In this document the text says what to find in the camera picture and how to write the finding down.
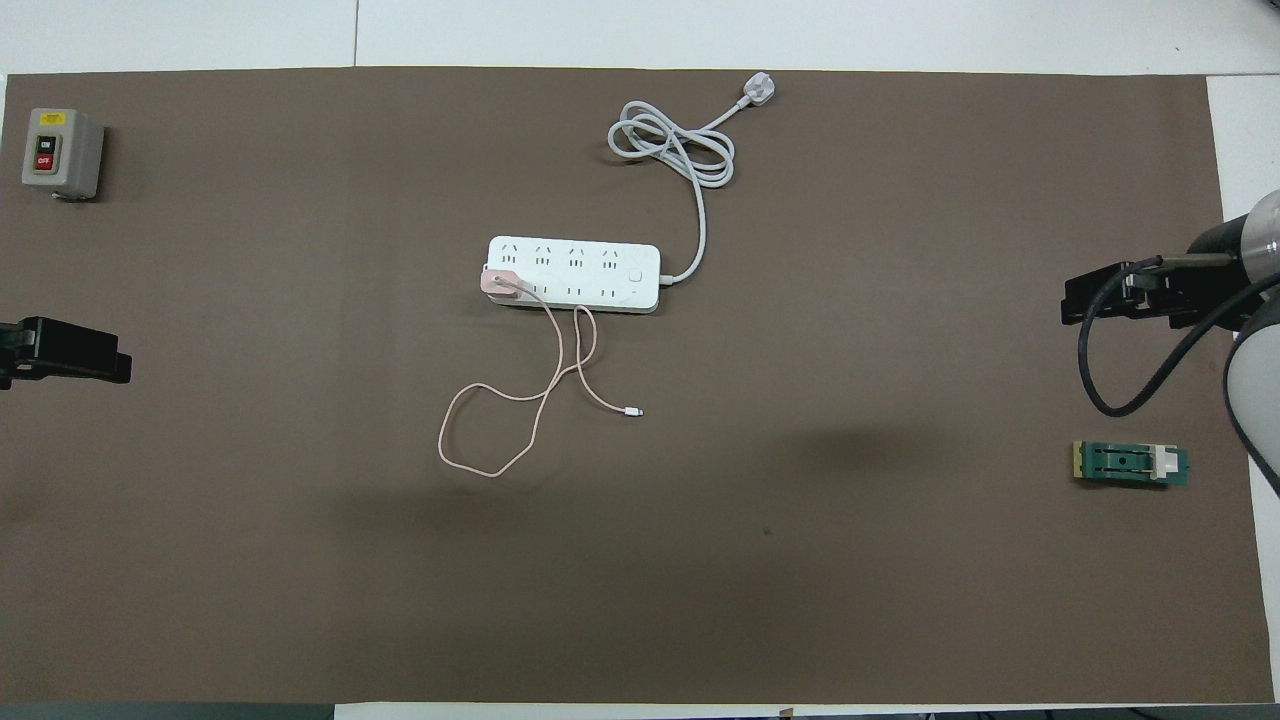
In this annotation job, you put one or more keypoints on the white power strip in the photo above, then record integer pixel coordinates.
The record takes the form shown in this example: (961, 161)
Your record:
(580, 275)

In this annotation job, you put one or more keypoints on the pink charger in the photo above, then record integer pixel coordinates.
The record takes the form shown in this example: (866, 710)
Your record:
(498, 282)

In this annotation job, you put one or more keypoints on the grey on-off switch box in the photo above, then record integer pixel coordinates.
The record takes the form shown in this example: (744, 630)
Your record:
(70, 160)

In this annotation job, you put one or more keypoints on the green knife switch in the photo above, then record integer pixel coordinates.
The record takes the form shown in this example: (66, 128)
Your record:
(1120, 463)

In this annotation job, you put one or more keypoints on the brown table mat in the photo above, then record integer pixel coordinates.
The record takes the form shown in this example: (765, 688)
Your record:
(900, 600)

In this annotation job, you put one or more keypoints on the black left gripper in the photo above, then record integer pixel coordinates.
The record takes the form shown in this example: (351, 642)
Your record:
(20, 350)

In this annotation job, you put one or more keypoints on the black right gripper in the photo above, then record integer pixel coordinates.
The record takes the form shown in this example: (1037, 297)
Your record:
(1190, 290)

